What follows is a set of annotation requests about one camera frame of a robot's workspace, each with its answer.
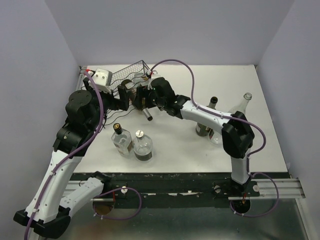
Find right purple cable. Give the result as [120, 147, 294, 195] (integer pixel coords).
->
[149, 58, 280, 218]

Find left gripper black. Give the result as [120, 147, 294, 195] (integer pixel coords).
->
[83, 77, 131, 132]

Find black wire wine rack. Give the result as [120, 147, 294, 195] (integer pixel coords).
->
[101, 60, 153, 127]

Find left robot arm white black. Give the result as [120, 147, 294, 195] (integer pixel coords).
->
[13, 85, 129, 240]

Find olive green wine bottle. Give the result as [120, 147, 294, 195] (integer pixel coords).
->
[121, 77, 153, 121]

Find purple cable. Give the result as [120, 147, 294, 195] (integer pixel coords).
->
[149, 58, 280, 218]
[23, 69, 143, 240]

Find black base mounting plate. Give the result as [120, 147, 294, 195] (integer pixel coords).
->
[74, 171, 293, 210]

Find green open wine bottle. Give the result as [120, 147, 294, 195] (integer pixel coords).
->
[195, 96, 218, 137]

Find round clear flask bottle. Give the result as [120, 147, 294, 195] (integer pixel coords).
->
[208, 129, 223, 147]

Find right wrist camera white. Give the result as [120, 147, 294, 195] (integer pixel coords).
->
[146, 69, 161, 90]

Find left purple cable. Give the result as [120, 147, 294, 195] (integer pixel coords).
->
[23, 69, 143, 240]

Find tall clear frosted bottle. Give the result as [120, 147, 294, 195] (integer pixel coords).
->
[228, 92, 253, 115]

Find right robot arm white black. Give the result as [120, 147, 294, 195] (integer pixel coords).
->
[133, 77, 255, 196]

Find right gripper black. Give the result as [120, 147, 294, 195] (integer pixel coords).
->
[131, 85, 166, 110]

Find square clear bottle dark cap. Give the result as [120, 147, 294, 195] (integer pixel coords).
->
[111, 123, 133, 158]

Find clear square bottle black label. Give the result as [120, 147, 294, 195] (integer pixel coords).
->
[132, 72, 149, 87]

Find round clear bottle silver cap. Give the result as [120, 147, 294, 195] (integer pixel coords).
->
[133, 130, 153, 162]

